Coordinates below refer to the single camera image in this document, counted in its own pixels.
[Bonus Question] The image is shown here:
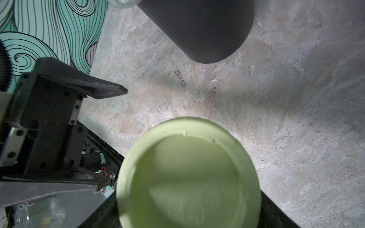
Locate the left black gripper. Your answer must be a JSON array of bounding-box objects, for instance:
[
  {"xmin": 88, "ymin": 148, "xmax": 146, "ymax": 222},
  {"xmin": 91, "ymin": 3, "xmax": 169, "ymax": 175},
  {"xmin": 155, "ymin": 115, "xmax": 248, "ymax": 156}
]
[{"xmin": 1, "ymin": 58, "xmax": 128, "ymax": 208}]

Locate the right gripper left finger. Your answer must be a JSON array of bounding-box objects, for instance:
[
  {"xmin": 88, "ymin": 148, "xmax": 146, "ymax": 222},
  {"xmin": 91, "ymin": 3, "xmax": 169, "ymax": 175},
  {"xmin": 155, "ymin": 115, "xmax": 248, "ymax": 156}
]
[{"xmin": 79, "ymin": 192, "xmax": 120, "ymax": 228}]

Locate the clear plastic bin liner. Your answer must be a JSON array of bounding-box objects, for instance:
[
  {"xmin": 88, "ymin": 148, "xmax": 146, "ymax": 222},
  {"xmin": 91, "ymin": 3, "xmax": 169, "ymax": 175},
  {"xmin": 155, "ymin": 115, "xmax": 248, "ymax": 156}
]
[{"xmin": 108, "ymin": 0, "xmax": 141, "ymax": 9}]

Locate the light green jar lid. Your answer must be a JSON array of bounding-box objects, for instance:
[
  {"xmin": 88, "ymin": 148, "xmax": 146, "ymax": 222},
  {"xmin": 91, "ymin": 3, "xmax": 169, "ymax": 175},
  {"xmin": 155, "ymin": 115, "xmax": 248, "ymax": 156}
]
[{"xmin": 116, "ymin": 117, "xmax": 261, "ymax": 228}]

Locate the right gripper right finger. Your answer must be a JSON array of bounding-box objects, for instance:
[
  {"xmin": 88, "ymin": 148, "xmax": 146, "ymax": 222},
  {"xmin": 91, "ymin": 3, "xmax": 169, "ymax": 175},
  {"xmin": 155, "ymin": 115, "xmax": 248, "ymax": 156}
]
[{"xmin": 259, "ymin": 191, "xmax": 300, "ymax": 228}]

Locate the left black corrugated cable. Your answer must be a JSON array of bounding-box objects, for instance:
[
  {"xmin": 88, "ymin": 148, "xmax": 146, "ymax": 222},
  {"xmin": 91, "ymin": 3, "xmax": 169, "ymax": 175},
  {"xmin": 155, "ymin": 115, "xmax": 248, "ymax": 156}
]
[{"xmin": 0, "ymin": 38, "xmax": 13, "ymax": 93}]

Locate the black trash bin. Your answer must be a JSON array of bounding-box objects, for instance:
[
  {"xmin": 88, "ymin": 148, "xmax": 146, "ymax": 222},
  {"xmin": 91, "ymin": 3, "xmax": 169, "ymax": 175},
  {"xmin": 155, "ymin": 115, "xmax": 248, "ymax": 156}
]
[{"xmin": 138, "ymin": 0, "xmax": 254, "ymax": 64}]

